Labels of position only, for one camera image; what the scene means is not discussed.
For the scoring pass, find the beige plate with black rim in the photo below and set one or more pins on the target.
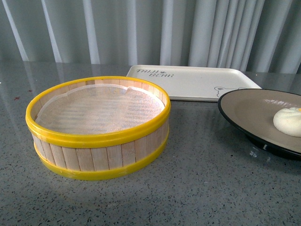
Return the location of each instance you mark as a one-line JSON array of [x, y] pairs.
[[252, 112]]

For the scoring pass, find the white steamed bun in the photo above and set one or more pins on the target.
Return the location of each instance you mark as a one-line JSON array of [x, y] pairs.
[[288, 121]]

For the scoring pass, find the cream rectangular tray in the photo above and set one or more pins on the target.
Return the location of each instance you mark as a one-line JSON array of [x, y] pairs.
[[193, 83]]

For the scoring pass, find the white steamer liner cloth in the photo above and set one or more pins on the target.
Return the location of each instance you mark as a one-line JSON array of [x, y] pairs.
[[99, 109]]

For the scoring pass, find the yellow rimmed bamboo steamer basket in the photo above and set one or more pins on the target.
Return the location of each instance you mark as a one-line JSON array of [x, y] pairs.
[[99, 156]]

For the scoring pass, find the grey pleated curtain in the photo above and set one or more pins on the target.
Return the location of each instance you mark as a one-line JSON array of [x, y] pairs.
[[248, 35]]

